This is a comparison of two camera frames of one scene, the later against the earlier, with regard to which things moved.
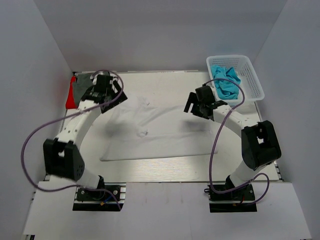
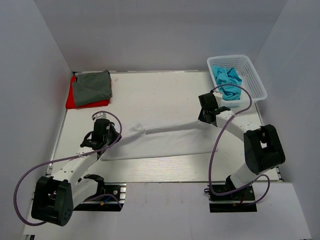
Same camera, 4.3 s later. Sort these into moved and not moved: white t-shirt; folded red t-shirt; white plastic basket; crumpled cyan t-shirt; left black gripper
Moved: white t-shirt; left black gripper
Not moved: white plastic basket; crumpled cyan t-shirt; folded red t-shirt
